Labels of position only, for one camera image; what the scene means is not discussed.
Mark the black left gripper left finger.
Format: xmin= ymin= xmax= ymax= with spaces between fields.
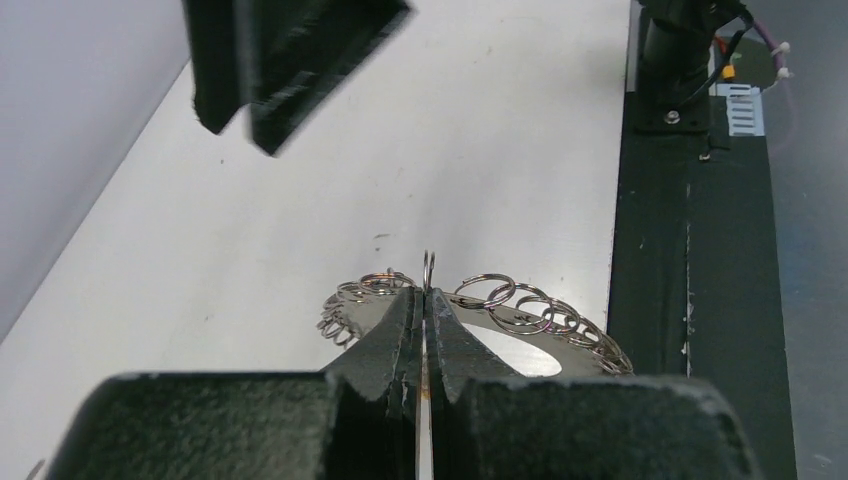
xmin=47 ymin=288 xmax=422 ymax=479

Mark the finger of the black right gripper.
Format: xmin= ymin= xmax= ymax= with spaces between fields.
xmin=182 ymin=0 xmax=255 ymax=135
xmin=241 ymin=0 xmax=412 ymax=155

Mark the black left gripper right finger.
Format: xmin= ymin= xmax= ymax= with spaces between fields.
xmin=423 ymin=289 xmax=762 ymax=479

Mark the metal disc with keyrings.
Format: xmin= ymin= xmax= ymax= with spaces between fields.
xmin=316 ymin=269 xmax=633 ymax=376

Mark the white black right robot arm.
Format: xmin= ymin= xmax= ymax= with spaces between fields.
xmin=183 ymin=1 xmax=755 ymax=155

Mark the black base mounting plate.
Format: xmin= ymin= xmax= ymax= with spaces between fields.
xmin=608 ymin=94 xmax=797 ymax=479

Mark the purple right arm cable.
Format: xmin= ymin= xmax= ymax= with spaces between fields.
xmin=748 ymin=13 xmax=796 ymax=154

